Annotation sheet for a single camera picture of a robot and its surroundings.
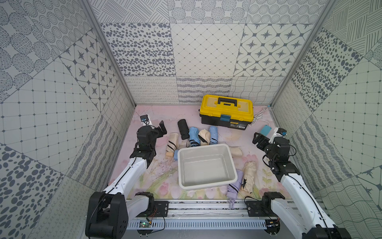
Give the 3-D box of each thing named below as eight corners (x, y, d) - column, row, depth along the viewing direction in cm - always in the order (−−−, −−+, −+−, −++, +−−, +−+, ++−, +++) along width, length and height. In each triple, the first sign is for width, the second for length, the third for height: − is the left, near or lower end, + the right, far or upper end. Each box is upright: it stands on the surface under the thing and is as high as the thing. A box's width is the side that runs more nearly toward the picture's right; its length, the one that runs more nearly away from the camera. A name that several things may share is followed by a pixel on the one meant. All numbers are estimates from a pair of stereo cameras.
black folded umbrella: (182, 140, 102) (181, 137, 100) (177, 123, 112) (176, 120, 109) (191, 137, 103) (191, 135, 101) (185, 120, 113) (185, 118, 111)
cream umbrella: (240, 190, 82) (242, 188, 78) (245, 163, 92) (247, 159, 88) (251, 194, 80) (254, 192, 77) (254, 166, 91) (257, 162, 87)
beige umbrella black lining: (196, 142, 100) (196, 135, 93) (203, 136, 104) (203, 128, 96) (205, 149, 97) (205, 141, 90) (211, 141, 100) (212, 134, 93)
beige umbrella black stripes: (166, 157, 94) (165, 154, 90) (169, 136, 104) (168, 133, 100) (176, 157, 94) (176, 154, 90) (178, 136, 104) (178, 133, 100)
